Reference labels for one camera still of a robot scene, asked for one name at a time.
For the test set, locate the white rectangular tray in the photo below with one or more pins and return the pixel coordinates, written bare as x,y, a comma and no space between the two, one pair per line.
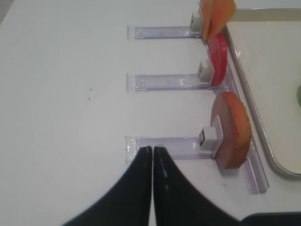
265,44

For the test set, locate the leaning orange cheese slice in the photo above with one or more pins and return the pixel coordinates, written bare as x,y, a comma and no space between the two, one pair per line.
222,12

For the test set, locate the white pusher block near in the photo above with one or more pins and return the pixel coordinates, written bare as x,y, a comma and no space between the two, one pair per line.
211,138

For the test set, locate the upright red tomato slice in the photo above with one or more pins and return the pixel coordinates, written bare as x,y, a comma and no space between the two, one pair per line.
218,56

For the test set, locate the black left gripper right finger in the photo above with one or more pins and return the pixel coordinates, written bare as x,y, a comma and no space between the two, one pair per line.
177,202

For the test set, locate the white pusher block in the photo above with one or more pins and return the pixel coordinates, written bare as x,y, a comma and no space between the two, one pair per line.
197,21
205,72
211,138

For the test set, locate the white pusher block far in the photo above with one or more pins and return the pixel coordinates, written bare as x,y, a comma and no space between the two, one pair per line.
197,21

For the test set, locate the tall orange cheese slice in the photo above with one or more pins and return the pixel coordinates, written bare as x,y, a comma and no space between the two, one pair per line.
206,8

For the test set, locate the white pusher block middle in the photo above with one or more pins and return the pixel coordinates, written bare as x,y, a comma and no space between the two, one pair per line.
205,72

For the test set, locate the clear acrylic left holder rack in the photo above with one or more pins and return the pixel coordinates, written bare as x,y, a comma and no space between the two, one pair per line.
167,106

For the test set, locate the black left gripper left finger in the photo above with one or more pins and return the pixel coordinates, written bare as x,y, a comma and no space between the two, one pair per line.
128,202

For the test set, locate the bun slice in left rack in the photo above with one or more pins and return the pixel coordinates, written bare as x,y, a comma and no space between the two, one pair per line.
236,128

